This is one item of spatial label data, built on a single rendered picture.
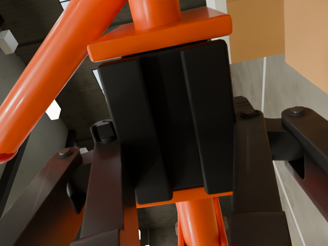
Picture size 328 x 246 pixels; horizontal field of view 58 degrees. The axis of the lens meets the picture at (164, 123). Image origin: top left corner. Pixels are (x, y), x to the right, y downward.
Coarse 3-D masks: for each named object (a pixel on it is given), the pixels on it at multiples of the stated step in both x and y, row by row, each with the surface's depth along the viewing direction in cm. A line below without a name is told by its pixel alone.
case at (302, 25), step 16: (288, 0) 32; (304, 0) 28; (320, 0) 25; (288, 16) 33; (304, 16) 29; (320, 16) 25; (288, 32) 34; (304, 32) 29; (320, 32) 26; (288, 48) 34; (304, 48) 30; (320, 48) 26; (288, 64) 36; (304, 64) 31; (320, 64) 27; (320, 80) 27
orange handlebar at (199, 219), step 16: (128, 0) 13; (144, 0) 12; (160, 0) 12; (176, 0) 13; (144, 16) 12; (160, 16) 12; (176, 16) 13; (192, 208) 16; (208, 208) 16; (176, 224) 21; (192, 224) 17; (208, 224) 17; (224, 224) 20; (192, 240) 17; (208, 240) 17; (224, 240) 18
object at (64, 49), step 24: (72, 0) 14; (96, 0) 14; (120, 0) 14; (72, 24) 14; (96, 24) 15; (48, 48) 15; (72, 48) 15; (24, 72) 16; (48, 72) 15; (72, 72) 16; (24, 96) 16; (48, 96) 16; (0, 120) 17; (24, 120) 17; (0, 144) 17
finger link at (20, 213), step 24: (48, 168) 12; (72, 168) 12; (24, 192) 11; (48, 192) 10; (24, 216) 9; (48, 216) 10; (72, 216) 12; (0, 240) 8; (24, 240) 9; (48, 240) 10; (72, 240) 11
